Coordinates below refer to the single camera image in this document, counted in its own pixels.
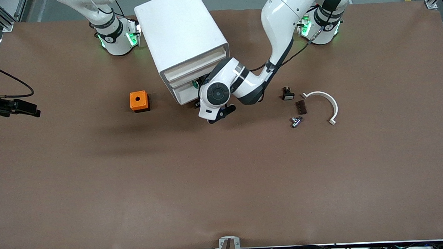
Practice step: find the white plastic drawer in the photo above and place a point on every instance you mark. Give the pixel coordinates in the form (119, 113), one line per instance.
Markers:
(187, 77)
(184, 95)
(192, 65)

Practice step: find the green push button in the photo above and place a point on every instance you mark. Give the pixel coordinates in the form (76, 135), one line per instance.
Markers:
(196, 83)

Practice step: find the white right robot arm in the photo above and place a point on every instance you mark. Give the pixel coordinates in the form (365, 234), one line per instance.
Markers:
(113, 37)

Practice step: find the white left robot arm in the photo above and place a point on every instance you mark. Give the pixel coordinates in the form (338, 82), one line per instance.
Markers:
(280, 13)

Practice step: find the white drawer cabinet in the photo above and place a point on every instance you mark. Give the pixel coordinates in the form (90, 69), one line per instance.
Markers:
(180, 29)

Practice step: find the orange box with hole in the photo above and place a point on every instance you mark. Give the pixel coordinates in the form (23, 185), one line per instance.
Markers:
(140, 102)

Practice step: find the brown table mat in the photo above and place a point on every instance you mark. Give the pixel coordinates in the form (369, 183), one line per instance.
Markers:
(224, 184)

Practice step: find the brown terminal block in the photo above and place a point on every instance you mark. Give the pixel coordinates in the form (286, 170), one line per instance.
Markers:
(301, 107)

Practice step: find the black switch with white face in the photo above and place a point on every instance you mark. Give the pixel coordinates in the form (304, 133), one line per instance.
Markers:
(288, 94)

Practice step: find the silver metal key switch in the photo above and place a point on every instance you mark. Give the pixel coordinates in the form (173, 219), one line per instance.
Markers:
(296, 122)

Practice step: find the white curved bracket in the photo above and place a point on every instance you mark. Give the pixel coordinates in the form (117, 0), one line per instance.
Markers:
(330, 101)

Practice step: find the small metal bracket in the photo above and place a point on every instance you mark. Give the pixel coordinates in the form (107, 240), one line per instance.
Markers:
(223, 242)

